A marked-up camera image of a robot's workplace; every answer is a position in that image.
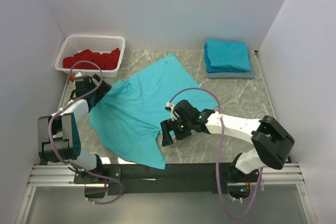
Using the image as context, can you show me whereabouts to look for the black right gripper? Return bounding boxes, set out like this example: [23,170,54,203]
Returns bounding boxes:
[161,115,193,146]

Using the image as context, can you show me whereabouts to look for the turquoise t shirt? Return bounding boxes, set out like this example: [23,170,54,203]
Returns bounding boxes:
[89,54,217,169]

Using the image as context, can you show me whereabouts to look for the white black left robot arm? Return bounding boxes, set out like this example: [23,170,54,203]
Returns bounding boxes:
[37,72,111,183]

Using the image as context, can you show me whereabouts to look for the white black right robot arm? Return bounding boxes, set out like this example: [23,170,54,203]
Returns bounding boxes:
[160,100,295,183]

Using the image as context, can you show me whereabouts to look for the red t shirt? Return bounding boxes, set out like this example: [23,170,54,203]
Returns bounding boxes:
[62,48,120,70]

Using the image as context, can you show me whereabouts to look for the white plastic laundry basket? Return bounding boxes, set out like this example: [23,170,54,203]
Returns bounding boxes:
[54,35,125,78]

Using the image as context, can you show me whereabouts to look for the black base beam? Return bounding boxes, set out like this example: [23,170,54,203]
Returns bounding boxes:
[73,162,263,200]

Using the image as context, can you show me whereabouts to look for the folded blue middle shirt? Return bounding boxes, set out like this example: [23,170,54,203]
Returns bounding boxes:
[204,42,252,74]

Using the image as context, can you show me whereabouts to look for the folded turquoise top shirt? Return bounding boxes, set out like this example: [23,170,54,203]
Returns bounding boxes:
[206,38,250,72]

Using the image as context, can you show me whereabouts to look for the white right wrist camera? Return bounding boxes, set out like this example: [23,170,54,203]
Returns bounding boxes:
[165,102,180,121]

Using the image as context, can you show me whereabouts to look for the aluminium rail frame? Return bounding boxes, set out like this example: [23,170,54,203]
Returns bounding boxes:
[26,76,305,188]

